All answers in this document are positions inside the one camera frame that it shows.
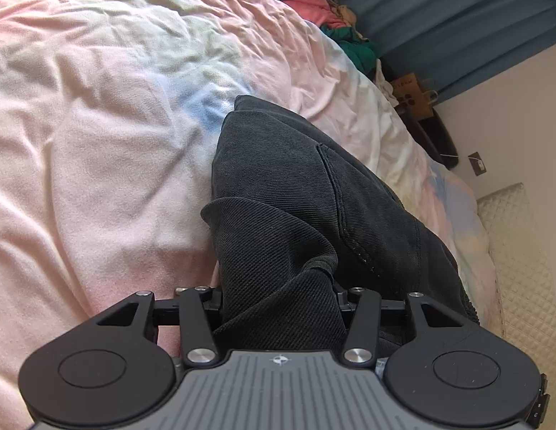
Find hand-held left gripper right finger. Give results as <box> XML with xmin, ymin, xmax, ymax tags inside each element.
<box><xmin>334</xmin><ymin>286</ymin><xmax>467</xmax><ymax>366</ymax></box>

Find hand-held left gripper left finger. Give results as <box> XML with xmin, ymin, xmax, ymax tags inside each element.
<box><xmin>96</xmin><ymin>286</ymin><xmax>225</xmax><ymax>366</ymax></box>

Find black pants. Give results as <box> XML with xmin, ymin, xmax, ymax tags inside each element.
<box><xmin>201</xmin><ymin>95</ymin><xmax>480</xmax><ymax>359</ymax></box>

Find white quilted mattress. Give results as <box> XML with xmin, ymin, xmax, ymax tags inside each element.
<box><xmin>475</xmin><ymin>183</ymin><xmax>556</xmax><ymax>368</ymax></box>

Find pastel bed blanket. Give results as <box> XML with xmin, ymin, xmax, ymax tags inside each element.
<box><xmin>0</xmin><ymin>0</ymin><xmax>498</xmax><ymax>417</ymax></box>

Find brown paper bag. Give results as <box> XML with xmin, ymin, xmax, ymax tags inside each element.
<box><xmin>390</xmin><ymin>72</ymin><xmax>440</xmax><ymax>121</ymax></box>

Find white cloth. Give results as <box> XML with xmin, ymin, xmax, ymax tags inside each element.
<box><xmin>372</xmin><ymin>60</ymin><xmax>397</xmax><ymax>99</ymax></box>

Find green cloth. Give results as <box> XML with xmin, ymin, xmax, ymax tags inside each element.
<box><xmin>320</xmin><ymin>24</ymin><xmax>381</xmax><ymax>72</ymax></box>

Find beige cloth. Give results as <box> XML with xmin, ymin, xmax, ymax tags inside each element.
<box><xmin>327</xmin><ymin>0</ymin><xmax>363</xmax><ymax>37</ymax></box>

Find teal curtain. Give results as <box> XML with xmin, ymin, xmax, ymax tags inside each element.
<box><xmin>311</xmin><ymin>0</ymin><xmax>556</xmax><ymax>104</ymax></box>

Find pink cloth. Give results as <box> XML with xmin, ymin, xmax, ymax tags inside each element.
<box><xmin>296</xmin><ymin>0</ymin><xmax>346</xmax><ymax>30</ymax></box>

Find wall socket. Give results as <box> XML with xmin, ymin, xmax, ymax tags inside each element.
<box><xmin>467</xmin><ymin>151</ymin><xmax>488</xmax><ymax>177</ymax></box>

